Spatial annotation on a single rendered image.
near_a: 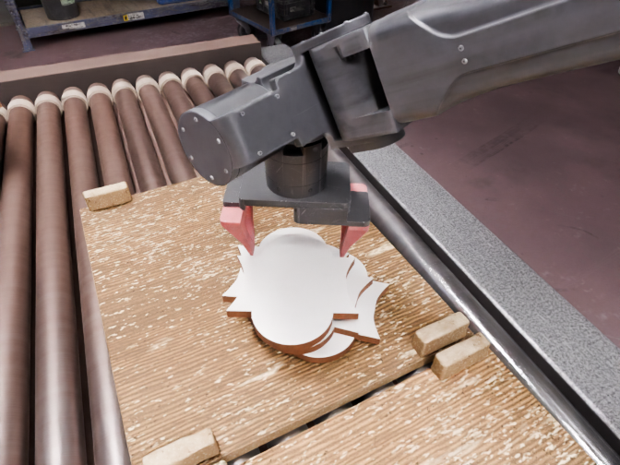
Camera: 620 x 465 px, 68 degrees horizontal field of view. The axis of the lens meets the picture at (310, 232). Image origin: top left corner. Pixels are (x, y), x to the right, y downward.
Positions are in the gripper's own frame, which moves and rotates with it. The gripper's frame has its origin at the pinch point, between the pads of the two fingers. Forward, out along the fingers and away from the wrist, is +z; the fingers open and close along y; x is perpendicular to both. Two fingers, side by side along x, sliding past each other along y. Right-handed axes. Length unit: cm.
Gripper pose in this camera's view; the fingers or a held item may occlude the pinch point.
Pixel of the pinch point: (296, 247)
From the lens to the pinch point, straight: 49.4
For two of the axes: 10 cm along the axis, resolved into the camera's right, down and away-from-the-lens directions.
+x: 0.4, -6.8, 7.3
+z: -0.2, 7.3, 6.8
